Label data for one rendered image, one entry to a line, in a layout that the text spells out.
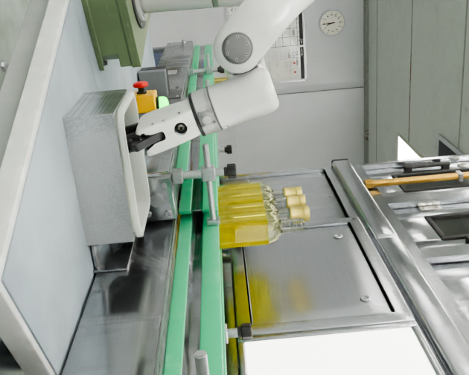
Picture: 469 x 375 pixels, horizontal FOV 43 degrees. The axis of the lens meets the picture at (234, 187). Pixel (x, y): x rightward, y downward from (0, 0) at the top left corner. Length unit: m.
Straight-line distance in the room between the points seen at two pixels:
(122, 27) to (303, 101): 6.21
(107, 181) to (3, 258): 0.33
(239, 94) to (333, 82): 6.43
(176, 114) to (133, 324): 0.33
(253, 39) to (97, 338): 0.48
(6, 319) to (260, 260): 0.80
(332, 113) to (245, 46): 6.57
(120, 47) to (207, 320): 0.59
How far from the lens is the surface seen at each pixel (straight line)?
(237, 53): 0.91
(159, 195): 1.18
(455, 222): 1.71
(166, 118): 0.97
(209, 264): 1.07
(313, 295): 1.28
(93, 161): 0.97
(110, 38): 1.24
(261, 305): 1.25
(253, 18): 0.91
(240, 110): 0.97
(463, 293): 1.39
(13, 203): 0.74
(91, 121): 0.95
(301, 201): 1.37
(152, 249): 1.10
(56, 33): 1.02
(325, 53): 7.29
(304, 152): 7.55
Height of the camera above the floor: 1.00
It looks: level
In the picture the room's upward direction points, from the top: 85 degrees clockwise
